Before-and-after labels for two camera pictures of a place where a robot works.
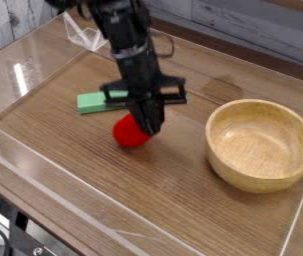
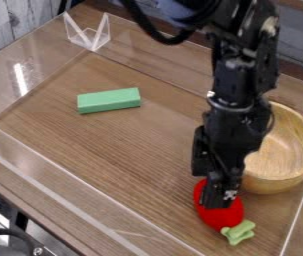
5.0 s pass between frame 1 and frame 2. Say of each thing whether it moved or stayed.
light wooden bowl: stayed
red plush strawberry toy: moved
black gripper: moved
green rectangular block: stayed
